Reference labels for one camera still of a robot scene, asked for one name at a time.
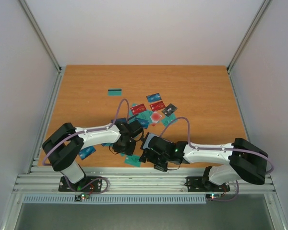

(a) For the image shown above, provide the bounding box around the red VIP card upper left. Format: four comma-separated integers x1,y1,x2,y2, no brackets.
130,103,147,115

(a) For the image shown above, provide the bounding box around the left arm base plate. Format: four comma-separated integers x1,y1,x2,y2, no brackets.
58,176,102,193

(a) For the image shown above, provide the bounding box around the right circuit board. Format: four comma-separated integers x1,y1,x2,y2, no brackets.
206,193,224,200

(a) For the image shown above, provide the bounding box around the blue card far left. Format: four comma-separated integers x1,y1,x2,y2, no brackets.
78,146,96,160

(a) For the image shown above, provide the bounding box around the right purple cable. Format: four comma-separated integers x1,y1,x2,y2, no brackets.
157,116,276,203

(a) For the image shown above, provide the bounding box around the red vip card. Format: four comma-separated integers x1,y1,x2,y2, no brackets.
130,103,147,115
149,101,166,112

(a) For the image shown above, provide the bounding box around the aluminium rail frame front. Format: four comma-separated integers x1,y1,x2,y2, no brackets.
13,166,276,195

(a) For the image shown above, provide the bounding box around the left circuit board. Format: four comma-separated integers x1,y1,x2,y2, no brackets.
74,194,90,202

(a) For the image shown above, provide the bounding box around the teal card magnetic stripe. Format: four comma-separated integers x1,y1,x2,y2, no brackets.
108,89,122,96

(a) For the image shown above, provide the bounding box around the white red pattern card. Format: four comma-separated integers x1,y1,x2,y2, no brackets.
150,112,162,126

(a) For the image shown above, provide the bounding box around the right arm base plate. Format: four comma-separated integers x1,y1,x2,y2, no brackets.
184,176,230,192

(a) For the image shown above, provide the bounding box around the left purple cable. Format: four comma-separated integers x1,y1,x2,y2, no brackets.
42,98,131,193

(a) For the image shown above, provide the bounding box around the blue card centre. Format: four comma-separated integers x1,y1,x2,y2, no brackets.
135,117,149,129

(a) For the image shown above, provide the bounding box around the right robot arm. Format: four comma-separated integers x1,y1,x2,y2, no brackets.
139,133,268,190

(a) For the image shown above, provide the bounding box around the purple cable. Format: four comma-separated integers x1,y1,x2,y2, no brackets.
157,116,276,203
42,98,131,193

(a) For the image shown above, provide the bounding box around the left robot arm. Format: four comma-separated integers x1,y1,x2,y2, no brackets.
42,120,144,191

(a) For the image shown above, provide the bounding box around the black VIP card right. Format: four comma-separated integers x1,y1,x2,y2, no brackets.
162,103,177,117

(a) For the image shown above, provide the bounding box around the grey slotted cable duct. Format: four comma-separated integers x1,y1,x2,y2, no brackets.
23,194,206,205

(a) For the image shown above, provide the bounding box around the blue card striped left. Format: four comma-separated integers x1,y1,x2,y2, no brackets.
111,117,127,124

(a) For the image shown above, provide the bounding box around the red VIP card upper right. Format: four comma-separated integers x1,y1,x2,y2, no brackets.
149,101,166,112

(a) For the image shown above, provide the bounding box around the circuit board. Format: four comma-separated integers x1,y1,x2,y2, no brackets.
74,194,90,202
206,193,224,200

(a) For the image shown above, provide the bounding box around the teal VIP card bottom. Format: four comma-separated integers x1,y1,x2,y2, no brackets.
124,155,141,167

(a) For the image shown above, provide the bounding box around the blue card top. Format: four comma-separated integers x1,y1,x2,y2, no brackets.
146,93,162,103

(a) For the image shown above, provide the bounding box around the teal card right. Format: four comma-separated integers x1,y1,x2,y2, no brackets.
161,114,176,127

